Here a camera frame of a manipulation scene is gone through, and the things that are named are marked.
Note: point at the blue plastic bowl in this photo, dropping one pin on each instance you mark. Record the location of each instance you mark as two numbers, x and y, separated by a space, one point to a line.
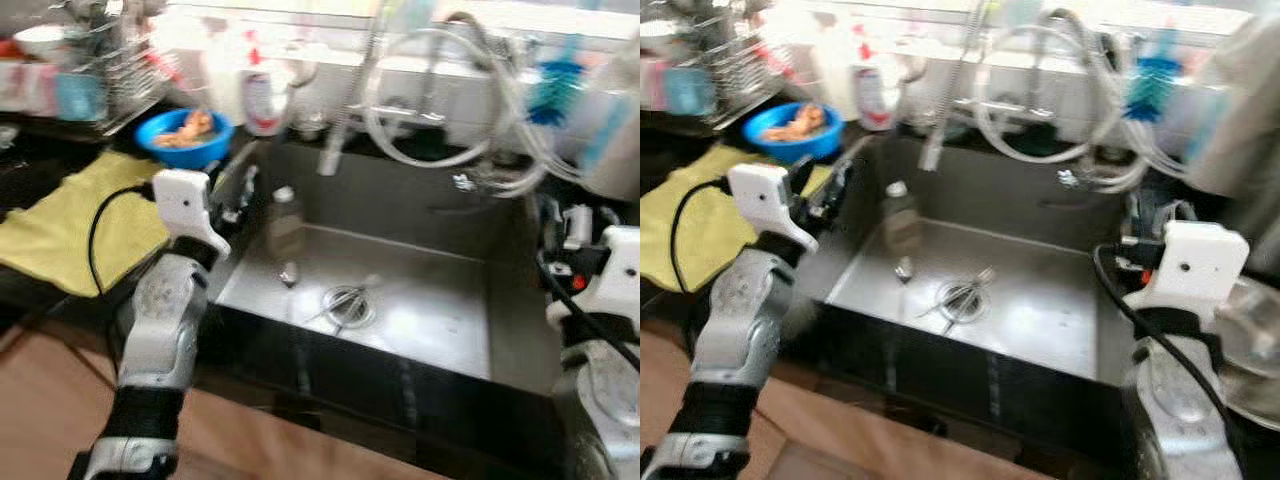
810 150
200 155

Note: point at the clear dish soap bottle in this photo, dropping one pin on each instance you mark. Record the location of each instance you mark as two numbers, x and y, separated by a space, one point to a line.
285 230
901 225

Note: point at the white water filter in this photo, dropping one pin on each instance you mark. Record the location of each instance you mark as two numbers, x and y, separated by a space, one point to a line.
615 150

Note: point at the white red soap pump bottle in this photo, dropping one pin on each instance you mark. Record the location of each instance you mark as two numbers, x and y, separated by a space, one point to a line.
875 105
262 110

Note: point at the small steel bowl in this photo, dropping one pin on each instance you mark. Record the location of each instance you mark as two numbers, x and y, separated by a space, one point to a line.
311 127

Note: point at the yellow cloth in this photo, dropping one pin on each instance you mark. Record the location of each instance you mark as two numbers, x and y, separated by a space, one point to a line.
690 230
60 230

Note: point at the steel spring faucet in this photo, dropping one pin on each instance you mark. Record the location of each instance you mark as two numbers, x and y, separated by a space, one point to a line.
945 115
345 120

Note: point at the stainless steel sink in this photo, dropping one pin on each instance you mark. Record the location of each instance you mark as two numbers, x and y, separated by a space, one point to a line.
1040 320
430 320

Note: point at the red plastic stick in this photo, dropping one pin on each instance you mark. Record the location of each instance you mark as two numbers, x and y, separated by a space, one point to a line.
172 72
792 68

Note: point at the blue bottle brush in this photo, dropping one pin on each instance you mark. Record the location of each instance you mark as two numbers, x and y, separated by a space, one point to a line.
1152 90
555 95

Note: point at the stainless steel bowl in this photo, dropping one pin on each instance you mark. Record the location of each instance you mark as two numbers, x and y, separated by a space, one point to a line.
1255 315

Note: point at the pink container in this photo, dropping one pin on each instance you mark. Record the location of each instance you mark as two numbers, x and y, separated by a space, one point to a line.
651 85
25 88

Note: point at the teal plastic cup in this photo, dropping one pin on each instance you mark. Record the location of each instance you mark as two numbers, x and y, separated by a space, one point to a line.
690 93
80 98

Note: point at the steel sink drain strainer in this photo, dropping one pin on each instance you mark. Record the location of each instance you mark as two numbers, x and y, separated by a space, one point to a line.
962 305
350 310

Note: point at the stainless steel plate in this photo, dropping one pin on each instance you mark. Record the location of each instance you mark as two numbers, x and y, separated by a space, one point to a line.
1255 400

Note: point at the white bowl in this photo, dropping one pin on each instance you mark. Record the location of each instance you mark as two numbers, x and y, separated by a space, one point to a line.
652 38
38 42

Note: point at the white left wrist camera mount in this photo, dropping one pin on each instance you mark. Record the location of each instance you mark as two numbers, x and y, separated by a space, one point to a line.
765 200
185 205

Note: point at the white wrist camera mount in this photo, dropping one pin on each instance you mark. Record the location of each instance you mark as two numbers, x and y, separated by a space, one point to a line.
185 205
620 270
765 200
1195 265

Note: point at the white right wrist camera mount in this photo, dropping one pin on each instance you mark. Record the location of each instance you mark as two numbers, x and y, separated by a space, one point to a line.
620 270
1195 265

